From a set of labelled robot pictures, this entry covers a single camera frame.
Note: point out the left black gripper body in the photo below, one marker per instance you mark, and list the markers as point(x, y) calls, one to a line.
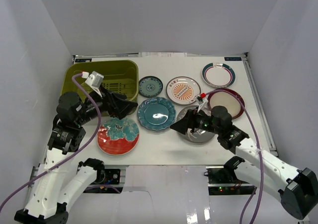
point(111, 104)

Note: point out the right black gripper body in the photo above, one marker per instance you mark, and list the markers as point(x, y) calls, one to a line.
point(201, 122)

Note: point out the grey plate with deer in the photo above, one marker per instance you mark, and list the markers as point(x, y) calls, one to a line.
point(199, 136)

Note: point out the teal scalloped plate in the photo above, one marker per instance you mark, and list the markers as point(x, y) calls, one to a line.
point(156, 114)

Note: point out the red plate with teal flowers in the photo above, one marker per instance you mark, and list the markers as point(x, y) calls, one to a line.
point(118, 137)

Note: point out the white plate orange sunburst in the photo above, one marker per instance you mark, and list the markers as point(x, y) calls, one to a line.
point(182, 90)

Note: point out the dark red rimmed plate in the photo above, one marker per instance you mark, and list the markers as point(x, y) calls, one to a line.
point(228, 98)

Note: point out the white plate teal maroon rim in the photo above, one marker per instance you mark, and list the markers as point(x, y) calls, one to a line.
point(218, 75)

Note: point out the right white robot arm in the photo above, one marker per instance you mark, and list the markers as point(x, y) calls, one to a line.
point(295, 189)

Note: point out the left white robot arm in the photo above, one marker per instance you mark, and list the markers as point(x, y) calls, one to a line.
point(51, 202)

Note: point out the olive green plastic bin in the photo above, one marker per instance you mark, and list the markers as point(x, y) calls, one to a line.
point(119, 72)

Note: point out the small teal patterned plate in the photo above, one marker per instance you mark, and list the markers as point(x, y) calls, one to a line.
point(150, 86)

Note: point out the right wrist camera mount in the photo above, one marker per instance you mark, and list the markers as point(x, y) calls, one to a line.
point(202, 100)

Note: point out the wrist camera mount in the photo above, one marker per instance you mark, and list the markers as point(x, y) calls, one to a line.
point(94, 80)
point(202, 100)

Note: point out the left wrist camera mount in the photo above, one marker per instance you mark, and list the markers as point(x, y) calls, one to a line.
point(94, 80)

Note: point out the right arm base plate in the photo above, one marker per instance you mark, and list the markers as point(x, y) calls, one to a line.
point(222, 183)

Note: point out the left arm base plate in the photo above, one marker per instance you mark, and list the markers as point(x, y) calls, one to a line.
point(107, 183)

